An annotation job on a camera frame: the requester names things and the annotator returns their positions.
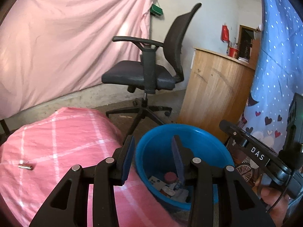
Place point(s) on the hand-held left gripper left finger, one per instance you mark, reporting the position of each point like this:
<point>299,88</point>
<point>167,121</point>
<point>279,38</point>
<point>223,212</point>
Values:
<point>126,163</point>

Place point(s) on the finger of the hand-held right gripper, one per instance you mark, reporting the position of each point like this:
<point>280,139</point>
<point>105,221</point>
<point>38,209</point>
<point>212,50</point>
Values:
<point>233,131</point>

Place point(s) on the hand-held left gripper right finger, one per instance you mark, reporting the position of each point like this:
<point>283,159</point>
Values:
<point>177,160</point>

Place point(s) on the pink round lid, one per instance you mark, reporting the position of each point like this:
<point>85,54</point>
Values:
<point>171,177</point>

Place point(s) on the blue plastic basin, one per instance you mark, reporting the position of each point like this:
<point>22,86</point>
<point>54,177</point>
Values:
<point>156,151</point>

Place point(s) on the beige phone case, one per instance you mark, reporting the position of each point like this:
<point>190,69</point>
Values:
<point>155,181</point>

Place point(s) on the person's right hand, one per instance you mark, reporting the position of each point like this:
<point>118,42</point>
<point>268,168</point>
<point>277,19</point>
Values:
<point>274,205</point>

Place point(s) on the wooden counter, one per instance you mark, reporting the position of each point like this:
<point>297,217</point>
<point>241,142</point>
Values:
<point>213,87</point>

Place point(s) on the pink checked tablecloth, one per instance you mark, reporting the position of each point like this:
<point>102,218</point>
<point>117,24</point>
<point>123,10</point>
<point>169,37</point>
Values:
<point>59,141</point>

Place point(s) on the red cup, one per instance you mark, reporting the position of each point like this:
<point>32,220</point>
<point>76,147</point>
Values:
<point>233,52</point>

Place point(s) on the black office chair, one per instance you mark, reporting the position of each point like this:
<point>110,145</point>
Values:
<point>142,75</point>

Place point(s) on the blue dotted printed curtain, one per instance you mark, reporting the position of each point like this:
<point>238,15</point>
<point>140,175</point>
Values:
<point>279,52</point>

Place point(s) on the red hanging ornament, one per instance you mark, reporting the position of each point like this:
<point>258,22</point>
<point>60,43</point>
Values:
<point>225,33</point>

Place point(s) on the small silver cylinder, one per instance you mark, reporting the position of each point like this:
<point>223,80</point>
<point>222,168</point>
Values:
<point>25,166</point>

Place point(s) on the pink hanging sheet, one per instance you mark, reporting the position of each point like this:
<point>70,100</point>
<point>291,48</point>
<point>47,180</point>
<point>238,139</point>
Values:
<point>66,42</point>

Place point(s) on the green hanging board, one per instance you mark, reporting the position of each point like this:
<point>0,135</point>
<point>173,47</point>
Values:
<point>156,10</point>

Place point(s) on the wooden door frame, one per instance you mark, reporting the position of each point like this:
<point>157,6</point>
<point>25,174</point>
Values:
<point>248,42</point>

